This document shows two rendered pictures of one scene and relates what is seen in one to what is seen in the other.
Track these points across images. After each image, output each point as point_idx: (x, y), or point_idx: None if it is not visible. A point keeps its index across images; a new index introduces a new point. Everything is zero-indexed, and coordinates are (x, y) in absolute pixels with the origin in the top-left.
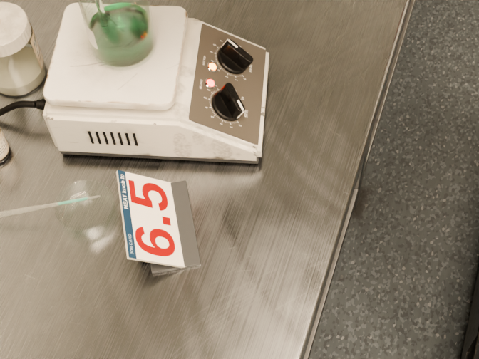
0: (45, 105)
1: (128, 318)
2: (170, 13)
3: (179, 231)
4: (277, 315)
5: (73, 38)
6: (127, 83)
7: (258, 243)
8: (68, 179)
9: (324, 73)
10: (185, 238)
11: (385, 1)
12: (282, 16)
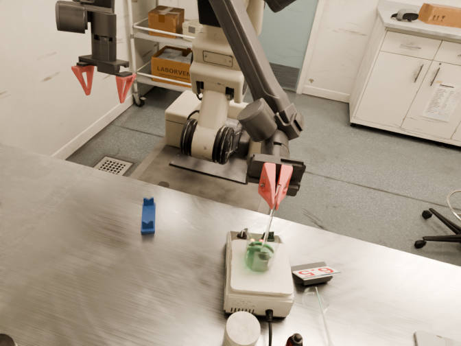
0: (286, 301)
1: (352, 285)
2: (236, 244)
3: (313, 268)
4: (335, 240)
5: (255, 283)
6: (278, 259)
7: (309, 244)
8: (298, 314)
9: (230, 221)
10: (315, 266)
11: (193, 200)
12: (198, 232)
